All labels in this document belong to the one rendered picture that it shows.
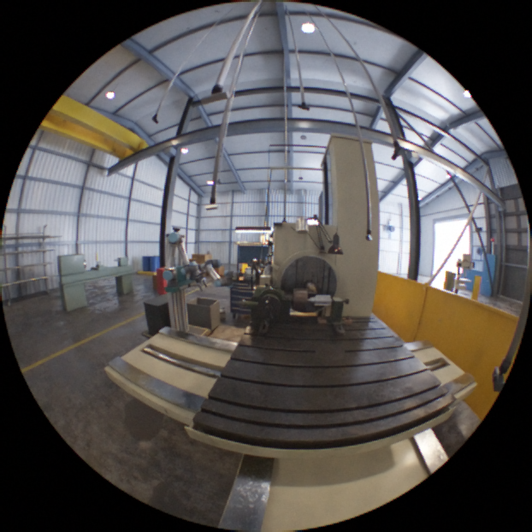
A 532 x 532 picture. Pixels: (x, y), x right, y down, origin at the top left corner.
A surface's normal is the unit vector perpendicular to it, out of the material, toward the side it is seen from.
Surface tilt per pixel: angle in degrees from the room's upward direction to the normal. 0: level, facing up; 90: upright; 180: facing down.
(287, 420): 0
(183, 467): 0
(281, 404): 0
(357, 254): 90
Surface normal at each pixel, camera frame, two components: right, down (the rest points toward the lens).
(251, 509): 0.04, -0.99
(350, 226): -0.15, 0.10
